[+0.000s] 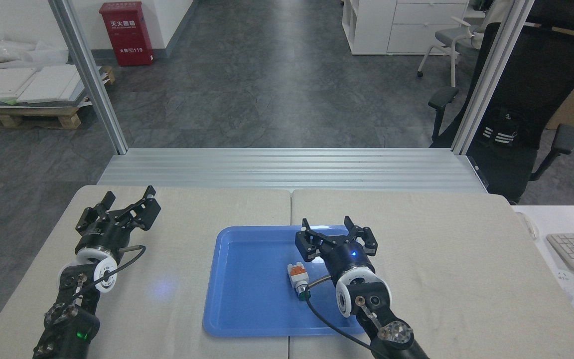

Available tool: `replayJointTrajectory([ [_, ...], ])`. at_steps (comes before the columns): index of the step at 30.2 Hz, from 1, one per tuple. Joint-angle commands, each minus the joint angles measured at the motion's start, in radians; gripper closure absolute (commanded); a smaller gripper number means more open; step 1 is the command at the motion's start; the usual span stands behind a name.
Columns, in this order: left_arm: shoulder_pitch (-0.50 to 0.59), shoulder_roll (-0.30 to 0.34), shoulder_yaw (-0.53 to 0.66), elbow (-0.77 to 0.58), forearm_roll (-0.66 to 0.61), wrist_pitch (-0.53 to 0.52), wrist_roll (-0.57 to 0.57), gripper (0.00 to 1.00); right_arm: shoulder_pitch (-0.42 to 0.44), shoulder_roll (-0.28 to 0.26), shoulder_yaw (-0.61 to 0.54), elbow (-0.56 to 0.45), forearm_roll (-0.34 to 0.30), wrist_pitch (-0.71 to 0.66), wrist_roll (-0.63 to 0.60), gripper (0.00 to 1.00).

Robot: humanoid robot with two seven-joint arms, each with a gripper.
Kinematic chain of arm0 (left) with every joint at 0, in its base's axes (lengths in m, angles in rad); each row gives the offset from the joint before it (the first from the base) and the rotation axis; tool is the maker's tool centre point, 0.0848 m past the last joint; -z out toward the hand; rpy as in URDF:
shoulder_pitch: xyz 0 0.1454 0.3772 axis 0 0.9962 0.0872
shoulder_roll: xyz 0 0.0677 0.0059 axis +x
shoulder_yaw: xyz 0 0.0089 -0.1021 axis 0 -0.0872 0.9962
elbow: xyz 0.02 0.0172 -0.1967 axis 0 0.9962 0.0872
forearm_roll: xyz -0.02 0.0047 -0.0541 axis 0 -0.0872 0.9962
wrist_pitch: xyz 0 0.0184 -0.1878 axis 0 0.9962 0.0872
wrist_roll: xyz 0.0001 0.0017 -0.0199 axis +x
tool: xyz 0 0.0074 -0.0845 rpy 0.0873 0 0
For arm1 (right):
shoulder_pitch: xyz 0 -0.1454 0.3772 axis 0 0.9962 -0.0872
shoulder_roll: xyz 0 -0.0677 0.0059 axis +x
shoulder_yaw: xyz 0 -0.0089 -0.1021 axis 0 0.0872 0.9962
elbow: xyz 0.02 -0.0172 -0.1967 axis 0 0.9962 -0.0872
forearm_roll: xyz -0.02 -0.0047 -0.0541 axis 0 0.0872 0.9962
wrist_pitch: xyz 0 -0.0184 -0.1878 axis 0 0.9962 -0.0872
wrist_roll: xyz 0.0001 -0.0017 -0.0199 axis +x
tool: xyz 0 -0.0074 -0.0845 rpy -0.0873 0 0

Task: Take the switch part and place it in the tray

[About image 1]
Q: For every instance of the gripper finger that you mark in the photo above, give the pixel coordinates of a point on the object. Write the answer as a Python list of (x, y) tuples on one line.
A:
[(312, 244), (366, 238), (92, 212), (145, 212)]

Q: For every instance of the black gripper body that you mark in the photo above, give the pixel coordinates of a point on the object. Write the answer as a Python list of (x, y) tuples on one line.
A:
[(349, 258), (102, 234)]

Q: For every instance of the white orange switch part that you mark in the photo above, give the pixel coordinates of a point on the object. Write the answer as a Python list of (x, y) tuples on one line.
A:
[(298, 276)]

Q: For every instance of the blue plastic tray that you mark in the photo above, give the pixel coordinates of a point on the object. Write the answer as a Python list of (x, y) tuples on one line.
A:
[(257, 289)]

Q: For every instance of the wooden pallet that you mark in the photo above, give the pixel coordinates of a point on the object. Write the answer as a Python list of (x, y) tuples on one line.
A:
[(28, 117)]

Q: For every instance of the stack of white boards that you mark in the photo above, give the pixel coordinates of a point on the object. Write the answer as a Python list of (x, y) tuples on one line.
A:
[(18, 85)]

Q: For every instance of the white computer mouse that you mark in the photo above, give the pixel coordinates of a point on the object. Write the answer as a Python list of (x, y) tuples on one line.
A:
[(531, 227)]

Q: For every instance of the red fire extinguisher box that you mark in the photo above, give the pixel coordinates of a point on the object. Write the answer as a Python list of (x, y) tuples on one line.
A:
[(126, 35)]

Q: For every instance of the clear plastic bags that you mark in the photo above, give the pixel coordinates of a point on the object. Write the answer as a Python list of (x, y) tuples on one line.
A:
[(13, 50)]

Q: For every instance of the white side desk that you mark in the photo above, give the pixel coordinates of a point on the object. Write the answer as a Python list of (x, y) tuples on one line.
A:
[(561, 219)]

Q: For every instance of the white drawer cabinet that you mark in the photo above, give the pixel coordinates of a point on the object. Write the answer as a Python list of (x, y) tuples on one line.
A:
[(416, 27)]

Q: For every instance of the grey white office chair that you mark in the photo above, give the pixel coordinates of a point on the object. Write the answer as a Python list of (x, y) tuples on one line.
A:
[(454, 37)]

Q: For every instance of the black mesh office chair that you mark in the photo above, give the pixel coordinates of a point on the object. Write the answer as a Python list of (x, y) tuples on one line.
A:
[(536, 89)]

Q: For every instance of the silver aluminium rail platform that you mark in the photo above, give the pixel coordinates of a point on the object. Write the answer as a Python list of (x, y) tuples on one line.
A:
[(287, 169)]

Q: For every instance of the silver aluminium post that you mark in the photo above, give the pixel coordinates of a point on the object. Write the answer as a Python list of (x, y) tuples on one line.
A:
[(92, 80), (491, 75)]

